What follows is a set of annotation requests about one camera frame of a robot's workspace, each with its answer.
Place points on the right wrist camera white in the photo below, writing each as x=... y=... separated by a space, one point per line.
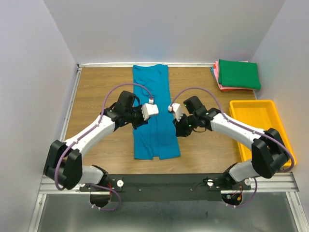
x=176 y=110

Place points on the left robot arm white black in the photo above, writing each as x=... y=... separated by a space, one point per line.
x=64 y=163

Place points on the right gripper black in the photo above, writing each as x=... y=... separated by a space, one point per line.
x=180 y=130

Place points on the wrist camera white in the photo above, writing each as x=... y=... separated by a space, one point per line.
x=176 y=110
x=149 y=110

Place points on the pink folded t shirt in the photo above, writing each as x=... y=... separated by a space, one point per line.
x=218 y=77

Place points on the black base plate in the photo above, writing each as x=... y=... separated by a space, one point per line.
x=167 y=188

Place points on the light blue folded t shirt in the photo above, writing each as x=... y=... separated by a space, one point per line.
x=213 y=74

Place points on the yellow plastic tray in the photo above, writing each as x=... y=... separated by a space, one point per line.
x=260 y=114

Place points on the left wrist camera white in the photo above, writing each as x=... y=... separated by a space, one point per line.
x=149 y=110

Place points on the aluminium frame rail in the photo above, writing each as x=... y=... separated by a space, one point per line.
x=180 y=75

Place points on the green folded t shirt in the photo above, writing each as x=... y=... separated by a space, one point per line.
x=239 y=74

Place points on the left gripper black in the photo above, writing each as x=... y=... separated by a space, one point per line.
x=142 y=122

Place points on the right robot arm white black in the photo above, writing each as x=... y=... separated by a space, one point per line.
x=269 y=153

